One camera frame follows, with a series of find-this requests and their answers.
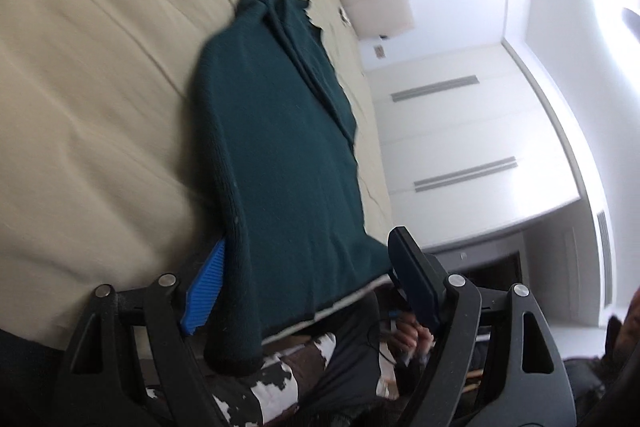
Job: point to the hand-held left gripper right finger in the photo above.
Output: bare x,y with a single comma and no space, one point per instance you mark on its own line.
415,277

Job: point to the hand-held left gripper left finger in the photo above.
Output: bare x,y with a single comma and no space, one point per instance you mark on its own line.
205,292

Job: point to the dark green sweater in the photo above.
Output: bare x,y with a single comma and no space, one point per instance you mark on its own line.
280,132

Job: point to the person's right hand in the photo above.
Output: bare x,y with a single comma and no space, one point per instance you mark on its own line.
412,338

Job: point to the person's patterned pants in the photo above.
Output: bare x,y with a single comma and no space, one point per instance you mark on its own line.
280,364

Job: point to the white wardrobe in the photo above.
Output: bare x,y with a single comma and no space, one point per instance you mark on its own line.
475,132

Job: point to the bed with beige sheet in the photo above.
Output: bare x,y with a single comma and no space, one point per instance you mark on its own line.
100,82

